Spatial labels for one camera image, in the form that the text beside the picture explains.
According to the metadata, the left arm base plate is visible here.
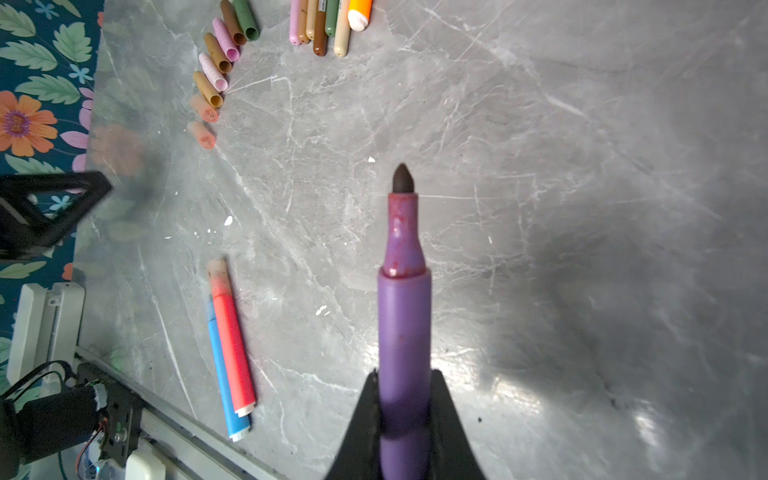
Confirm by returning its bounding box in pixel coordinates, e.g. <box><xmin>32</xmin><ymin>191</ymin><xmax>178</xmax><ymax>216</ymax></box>
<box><xmin>77</xmin><ymin>362</ymin><xmax>144</xmax><ymax>468</ymax></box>

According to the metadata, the white remote control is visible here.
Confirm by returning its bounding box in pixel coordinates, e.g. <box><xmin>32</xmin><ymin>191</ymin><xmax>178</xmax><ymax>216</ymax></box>
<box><xmin>124</xmin><ymin>449</ymin><xmax>166</xmax><ymax>480</ymax></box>

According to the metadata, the orange pen brown cap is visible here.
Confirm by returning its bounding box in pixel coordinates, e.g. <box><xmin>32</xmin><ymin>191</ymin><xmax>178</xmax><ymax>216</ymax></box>
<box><xmin>297</xmin><ymin>0</ymin><xmax>309</xmax><ymax>44</ymax></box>

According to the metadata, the beige marker pen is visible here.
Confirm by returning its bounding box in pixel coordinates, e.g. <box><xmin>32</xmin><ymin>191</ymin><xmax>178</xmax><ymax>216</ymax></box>
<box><xmin>333</xmin><ymin>0</ymin><xmax>351</xmax><ymax>57</ymax></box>

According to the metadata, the brown pen tan cap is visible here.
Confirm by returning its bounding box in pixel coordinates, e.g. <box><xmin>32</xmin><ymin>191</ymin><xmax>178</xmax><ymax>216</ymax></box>
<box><xmin>313</xmin><ymin>0</ymin><xmax>327</xmax><ymax>57</ymax></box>

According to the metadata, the translucent highlighter cap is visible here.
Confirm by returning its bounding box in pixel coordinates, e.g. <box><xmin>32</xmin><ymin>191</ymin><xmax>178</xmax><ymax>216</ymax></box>
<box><xmin>189</xmin><ymin>94</ymin><xmax>219</xmax><ymax>123</ymax></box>

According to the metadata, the white power adapter box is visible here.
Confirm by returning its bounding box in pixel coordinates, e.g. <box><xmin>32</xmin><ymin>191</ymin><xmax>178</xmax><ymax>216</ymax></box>
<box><xmin>6</xmin><ymin>282</ymin><xmax>86</xmax><ymax>383</ymax></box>

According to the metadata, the beige pen cap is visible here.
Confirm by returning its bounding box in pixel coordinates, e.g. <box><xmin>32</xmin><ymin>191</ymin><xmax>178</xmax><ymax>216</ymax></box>
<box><xmin>193</xmin><ymin>71</ymin><xmax>223</xmax><ymax>109</ymax></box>

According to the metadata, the pink marker pen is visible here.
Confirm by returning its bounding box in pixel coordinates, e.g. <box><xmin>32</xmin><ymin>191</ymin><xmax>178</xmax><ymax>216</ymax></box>
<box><xmin>207</xmin><ymin>258</ymin><xmax>256</xmax><ymax>417</ymax></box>

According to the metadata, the purple marker pen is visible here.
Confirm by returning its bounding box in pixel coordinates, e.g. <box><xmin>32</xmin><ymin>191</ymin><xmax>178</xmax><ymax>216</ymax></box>
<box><xmin>378</xmin><ymin>164</ymin><xmax>432</xmax><ymax>479</ymax></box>

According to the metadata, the blue marker pen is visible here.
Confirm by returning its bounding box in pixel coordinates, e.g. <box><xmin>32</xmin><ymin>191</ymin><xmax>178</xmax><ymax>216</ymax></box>
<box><xmin>206</xmin><ymin>296</ymin><xmax>251</xmax><ymax>442</ymax></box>

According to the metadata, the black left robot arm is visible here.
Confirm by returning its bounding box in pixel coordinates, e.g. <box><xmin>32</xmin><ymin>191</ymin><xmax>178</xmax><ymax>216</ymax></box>
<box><xmin>1</xmin><ymin>171</ymin><xmax>112</xmax><ymax>479</ymax></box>

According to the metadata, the translucent purple marker cap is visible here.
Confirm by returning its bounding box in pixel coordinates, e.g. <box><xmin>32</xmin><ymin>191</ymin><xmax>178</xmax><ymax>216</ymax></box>
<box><xmin>186</xmin><ymin>121</ymin><xmax>217</xmax><ymax>150</ymax></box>

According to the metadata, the pale pink pen cap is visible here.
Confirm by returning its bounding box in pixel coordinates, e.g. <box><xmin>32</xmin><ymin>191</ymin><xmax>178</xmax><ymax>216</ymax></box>
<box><xmin>198</xmin><ymin>53</ymin><xmax>229</xmax><ymax>92</ymax></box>

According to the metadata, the tan pen lilac cap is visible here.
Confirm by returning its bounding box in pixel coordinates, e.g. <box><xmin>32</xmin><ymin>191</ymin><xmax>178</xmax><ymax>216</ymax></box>
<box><xmin>305</xmin><ymin>0</ymin><xmax>318</xmax><ymax>41</ymax></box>

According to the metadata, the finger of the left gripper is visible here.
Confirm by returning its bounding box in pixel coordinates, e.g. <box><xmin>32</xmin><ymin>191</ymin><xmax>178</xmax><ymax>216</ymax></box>
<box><xmin>1</xmin><ymin>171</ymin><xmax>112</xmax><ymax>260</ymax></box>

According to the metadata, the orange highlighter pen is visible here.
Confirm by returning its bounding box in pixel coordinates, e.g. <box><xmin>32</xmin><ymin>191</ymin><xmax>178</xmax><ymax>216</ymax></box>
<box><xmin>347</xmin><ymin>0</ymin><xmax>373</xmax><ymax>32</ymax></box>

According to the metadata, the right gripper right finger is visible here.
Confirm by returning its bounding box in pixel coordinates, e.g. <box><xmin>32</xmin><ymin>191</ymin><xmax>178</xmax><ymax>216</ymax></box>
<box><xmin>427</xmin><ymin>369</ymin><xmax>485</xmax><ymax>480</ymax></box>

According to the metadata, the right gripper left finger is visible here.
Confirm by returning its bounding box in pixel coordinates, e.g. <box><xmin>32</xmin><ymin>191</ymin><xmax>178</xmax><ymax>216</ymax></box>
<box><xmin>325</xmin><ymin>370</ymin><xmax>383</xmax><ymax>480</ymax></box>

